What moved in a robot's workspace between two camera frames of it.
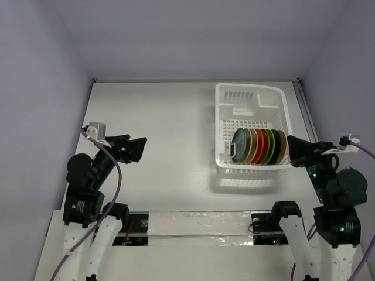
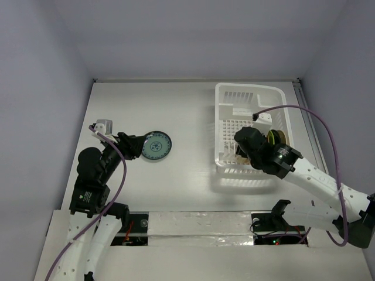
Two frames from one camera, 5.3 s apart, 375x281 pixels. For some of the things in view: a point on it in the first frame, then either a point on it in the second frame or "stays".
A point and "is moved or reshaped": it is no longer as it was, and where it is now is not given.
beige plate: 254,147 is moved or reshaped
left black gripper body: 106,163 stays
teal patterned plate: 238,137 is moved or reshaped
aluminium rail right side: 304,109 stays
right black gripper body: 309,152 → 243,149
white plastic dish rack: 238,106 stays
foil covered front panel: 210,228 stays
